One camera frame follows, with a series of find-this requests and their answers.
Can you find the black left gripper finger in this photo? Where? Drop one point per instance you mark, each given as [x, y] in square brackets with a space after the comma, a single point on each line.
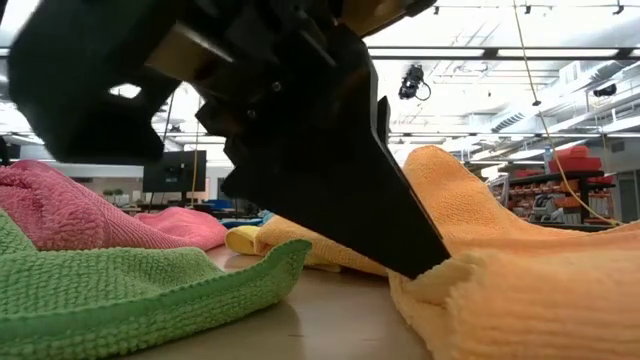
[350, 200]
[384, 125]

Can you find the blue microfiber towel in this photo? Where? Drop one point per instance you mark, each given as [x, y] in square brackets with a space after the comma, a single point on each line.
[250, 222]

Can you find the pink microfiber towel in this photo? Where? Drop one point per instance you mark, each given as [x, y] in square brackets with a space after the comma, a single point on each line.
[75, 210]

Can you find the green microfiber towel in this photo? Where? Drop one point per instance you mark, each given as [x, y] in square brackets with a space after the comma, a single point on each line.
[125, 295]

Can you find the rig light bar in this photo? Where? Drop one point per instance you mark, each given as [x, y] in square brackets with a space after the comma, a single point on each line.
[500, 52]

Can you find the black monitor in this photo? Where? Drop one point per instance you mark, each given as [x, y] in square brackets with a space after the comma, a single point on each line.
[172, 175]

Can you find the small potted plant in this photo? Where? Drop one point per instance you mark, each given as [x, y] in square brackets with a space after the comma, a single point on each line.
[118, 194]
[107, 195]

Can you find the black ceiling fixture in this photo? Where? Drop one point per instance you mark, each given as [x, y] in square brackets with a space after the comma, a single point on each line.
[605, 90]

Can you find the black hanging camera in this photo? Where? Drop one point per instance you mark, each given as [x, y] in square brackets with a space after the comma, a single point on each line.
[411, 82]

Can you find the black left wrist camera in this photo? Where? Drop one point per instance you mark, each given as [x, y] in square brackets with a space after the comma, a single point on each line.
[75, 100]

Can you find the black metal rig frame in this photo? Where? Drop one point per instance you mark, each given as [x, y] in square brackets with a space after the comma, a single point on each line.
[575, 227]

